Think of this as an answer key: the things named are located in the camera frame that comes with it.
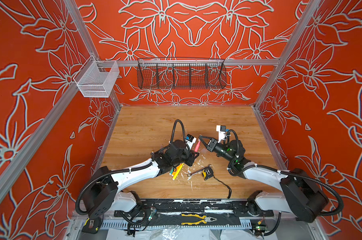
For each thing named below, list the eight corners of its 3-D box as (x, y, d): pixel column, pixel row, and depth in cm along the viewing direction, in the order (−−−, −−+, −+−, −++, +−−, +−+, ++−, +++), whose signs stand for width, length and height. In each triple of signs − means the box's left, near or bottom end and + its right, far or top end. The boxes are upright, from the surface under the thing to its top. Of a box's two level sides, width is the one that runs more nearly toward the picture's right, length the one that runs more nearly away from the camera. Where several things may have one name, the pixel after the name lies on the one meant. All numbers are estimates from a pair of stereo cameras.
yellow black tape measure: (203, 180, 84) (204, 178, 81) (202, 168, 88) (202, 166, 85) (213, 180, 84) (214, 178, 81) (211, 168, 88) (212, 166, 85)
